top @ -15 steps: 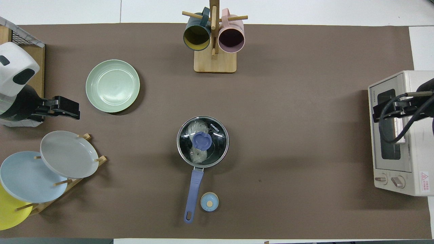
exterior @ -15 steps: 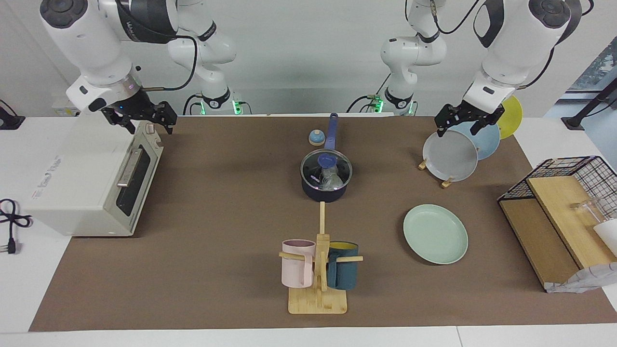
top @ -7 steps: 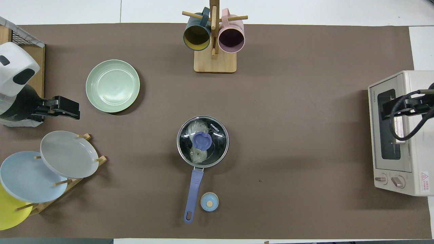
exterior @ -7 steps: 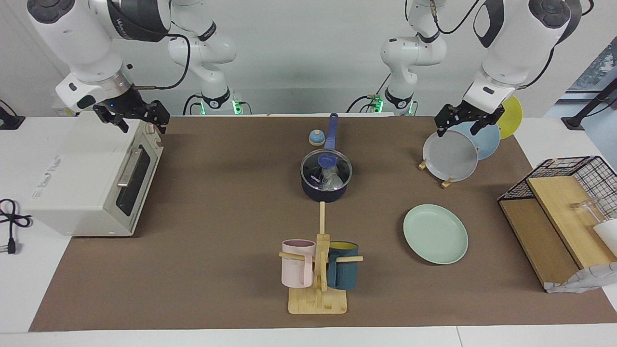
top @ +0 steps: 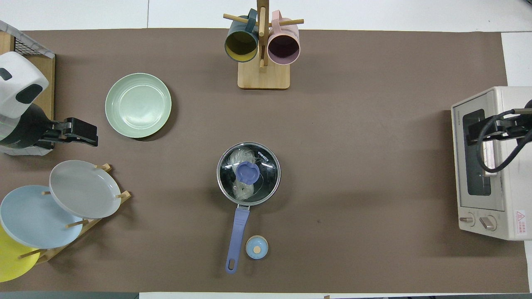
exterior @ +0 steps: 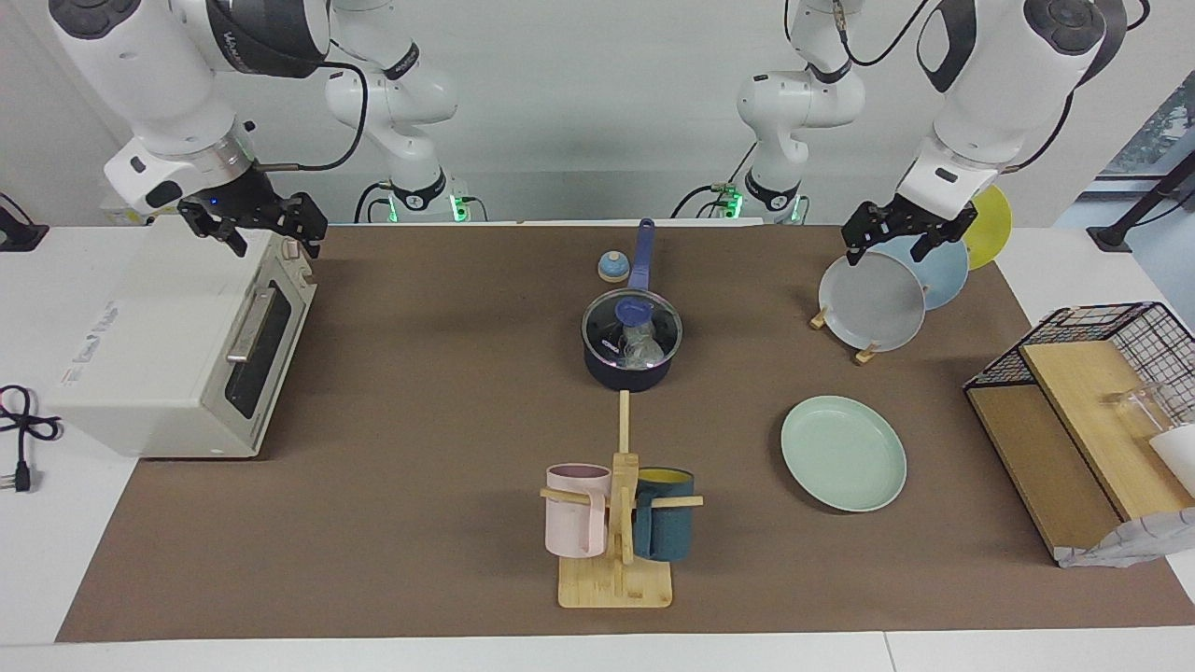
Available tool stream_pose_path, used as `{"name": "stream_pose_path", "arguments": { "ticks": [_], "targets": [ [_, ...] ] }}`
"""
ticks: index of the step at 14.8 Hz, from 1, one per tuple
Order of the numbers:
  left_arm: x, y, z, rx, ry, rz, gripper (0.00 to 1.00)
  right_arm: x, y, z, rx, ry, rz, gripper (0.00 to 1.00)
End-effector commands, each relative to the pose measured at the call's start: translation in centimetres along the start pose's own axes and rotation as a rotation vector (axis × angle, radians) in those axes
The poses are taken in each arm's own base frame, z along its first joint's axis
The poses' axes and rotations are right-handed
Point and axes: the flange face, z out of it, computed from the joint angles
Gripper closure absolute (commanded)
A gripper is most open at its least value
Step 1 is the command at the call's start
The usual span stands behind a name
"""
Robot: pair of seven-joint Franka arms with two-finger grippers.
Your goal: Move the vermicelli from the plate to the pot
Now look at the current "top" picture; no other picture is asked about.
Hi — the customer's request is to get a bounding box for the glass lid blue knob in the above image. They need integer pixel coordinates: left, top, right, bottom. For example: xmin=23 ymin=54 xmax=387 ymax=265
xmin=217 ymin=142 xmax=281 ymax=206

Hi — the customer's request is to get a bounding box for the wooden plate rack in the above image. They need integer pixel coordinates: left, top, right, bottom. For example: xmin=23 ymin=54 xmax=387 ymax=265
xmin=17 ymin=163 xmax=132 ymax=264

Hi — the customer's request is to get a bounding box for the light blue plate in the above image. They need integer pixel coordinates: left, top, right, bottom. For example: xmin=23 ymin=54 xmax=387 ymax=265
xmin=0 ymin=185 xmax=84 ymax=250

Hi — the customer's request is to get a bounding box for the brown table mat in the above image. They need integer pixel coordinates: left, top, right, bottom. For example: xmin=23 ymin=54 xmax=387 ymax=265
xmin=0 ymin=28 xmax=530 ymax=293

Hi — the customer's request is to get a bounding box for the pink mug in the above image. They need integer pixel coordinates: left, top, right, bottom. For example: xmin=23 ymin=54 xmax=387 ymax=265
xmin=267 ymin=10 xmax=300 ymax=65

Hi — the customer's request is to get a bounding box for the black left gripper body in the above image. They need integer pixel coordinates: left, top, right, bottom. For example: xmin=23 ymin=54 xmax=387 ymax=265
xmin=0 ymin=103 xmax=53 ymax=149

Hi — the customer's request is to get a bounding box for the grey plate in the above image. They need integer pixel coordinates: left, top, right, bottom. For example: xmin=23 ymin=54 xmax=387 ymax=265
xmin=49 ymin=160 xmax=122 ymax=219

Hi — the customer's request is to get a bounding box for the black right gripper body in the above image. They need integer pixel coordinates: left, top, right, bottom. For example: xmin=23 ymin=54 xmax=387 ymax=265
xmin=496 ymin=108 xmax=532 ymax=140

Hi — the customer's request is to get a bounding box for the wooden shelf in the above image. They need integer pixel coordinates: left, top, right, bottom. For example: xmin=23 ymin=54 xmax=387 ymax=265
xmin=0 ymin=31 xmax=56 ymax=119

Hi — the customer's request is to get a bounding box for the dark pot blue handle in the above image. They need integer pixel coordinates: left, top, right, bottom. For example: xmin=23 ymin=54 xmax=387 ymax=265
xmin=216 ymin=142 xmax=282 ymax=274

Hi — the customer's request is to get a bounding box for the white vermicelli bundle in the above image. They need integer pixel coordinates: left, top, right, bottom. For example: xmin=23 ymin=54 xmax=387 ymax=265
xmin=228 ymin=147 xmax=260 ymax=200

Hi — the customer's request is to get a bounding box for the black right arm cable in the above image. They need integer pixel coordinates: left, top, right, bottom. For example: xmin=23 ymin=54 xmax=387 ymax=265
xmin=476 ymin=109 xmax=532 ymax=174

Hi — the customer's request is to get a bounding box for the yellow plate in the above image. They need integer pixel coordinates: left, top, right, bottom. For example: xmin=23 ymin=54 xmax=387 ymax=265
xmin=0 ymin=224 xmax=41 ymax=283

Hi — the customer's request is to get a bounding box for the black wire basket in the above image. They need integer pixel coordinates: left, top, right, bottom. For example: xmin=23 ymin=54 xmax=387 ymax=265
xmin=0 ymin=20 xmax=56 ymax=59

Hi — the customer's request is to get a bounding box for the cream toaster oven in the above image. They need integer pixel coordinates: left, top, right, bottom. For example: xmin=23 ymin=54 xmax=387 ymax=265
xmin=451 ymin=86 xmax=532 ymax=241

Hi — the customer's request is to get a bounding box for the dark teal mug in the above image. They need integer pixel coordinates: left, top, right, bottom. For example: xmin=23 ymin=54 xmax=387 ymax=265
xmin=224 ymin=9 xmax=259 ymax=63

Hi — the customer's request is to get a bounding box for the wooden mug tree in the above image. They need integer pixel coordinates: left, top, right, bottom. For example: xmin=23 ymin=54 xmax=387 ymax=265
xmin=223 ymin=0 xmax=304 ymax=90

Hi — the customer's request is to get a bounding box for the pale green plate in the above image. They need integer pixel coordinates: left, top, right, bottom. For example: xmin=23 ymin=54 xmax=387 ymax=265
xmin=105 ymin=73 xmax=172 ymax=139

